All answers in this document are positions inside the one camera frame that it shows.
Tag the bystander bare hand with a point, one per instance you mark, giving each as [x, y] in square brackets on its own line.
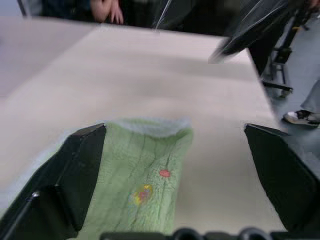
[110, 11]

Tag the bystander dark clothing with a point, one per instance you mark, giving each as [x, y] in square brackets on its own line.
[190, 15]

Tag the grey trouser leg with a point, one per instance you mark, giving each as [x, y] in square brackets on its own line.
[312, 100]

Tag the black wheeled stand frame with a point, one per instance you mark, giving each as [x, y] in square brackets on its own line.
[281, 57]

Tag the white and black sneaker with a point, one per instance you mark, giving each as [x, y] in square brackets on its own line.
[301, 117]

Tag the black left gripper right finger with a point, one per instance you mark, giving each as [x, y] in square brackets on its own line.
[280, 175]

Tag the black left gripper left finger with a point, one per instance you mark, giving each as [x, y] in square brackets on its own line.
[62, 180]

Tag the green towel with cartoon print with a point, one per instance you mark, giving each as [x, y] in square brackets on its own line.
[140, 160]

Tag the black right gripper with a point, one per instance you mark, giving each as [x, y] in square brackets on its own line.
[247, 32]

